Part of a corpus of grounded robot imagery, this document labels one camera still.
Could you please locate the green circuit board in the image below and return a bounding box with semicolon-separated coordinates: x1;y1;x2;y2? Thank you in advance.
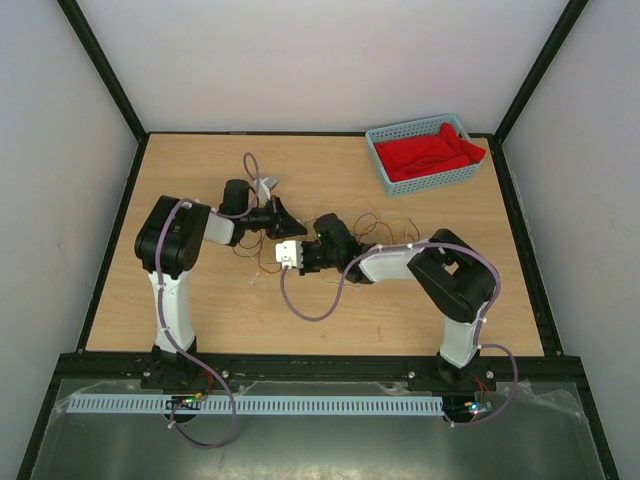
462;399;494;418
164;395;202;411

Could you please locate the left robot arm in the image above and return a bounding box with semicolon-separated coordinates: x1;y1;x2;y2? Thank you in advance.
134;177;307;388

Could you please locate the black aluminium frame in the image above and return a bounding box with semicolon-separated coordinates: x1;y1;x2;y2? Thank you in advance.
17;1;618;479

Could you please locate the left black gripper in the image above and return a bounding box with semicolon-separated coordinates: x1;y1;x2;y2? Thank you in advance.
242;195;308;240

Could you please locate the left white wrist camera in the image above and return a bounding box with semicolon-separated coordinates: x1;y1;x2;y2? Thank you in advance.
258;176;278;203

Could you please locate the right green circuit board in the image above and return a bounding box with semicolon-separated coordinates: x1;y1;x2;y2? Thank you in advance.
462;399;494;418

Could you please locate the left green circuit board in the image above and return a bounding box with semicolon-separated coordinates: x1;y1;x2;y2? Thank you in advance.
164;395;202;411

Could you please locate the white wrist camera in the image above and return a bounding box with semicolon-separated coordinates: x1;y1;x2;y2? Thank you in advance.
275;240;303;269
258;176;278;203

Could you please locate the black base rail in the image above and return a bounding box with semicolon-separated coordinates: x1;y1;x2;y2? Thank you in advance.
54;352;586;395

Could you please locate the light blue slotted cable duct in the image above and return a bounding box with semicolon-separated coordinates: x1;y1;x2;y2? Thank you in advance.
66;394;442;417

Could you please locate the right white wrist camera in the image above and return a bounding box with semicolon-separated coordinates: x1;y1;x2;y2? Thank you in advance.
275;240;303;269

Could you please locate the white wire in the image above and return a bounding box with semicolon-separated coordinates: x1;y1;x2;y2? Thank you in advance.
247;212;421;289

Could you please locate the light blue plastic basket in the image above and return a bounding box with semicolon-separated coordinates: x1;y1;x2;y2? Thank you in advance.
365;114;487;197

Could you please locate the red cloth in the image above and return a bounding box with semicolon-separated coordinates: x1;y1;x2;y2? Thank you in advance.
375;122;486;182

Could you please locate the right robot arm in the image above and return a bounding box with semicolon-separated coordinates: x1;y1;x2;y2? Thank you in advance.
279;213;501;389

